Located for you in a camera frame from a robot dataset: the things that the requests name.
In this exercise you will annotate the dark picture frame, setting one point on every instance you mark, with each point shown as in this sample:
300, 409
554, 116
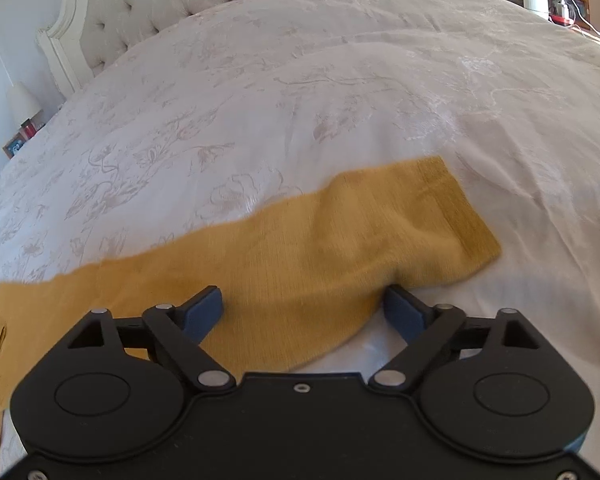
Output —
575, 5

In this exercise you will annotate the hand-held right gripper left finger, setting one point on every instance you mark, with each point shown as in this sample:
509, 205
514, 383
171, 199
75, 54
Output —
206, 310

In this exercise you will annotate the white dome bedside lamp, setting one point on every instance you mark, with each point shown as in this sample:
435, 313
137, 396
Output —
22, 102

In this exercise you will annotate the mustard yellow knit garment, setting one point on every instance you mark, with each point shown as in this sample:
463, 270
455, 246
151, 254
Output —
290, 260

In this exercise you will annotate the tufted beige headboard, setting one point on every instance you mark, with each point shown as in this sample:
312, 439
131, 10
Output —
145, 5

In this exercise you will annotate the small photo frame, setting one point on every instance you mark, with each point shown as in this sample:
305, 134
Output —
14, 147

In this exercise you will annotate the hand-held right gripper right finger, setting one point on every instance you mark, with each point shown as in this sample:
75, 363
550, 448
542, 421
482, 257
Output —
402, 316

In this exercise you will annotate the white floral bedspread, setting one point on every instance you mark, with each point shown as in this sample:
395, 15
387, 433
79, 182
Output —
290, 100

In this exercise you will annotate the red box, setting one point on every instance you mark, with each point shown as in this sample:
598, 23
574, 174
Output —
30, 130

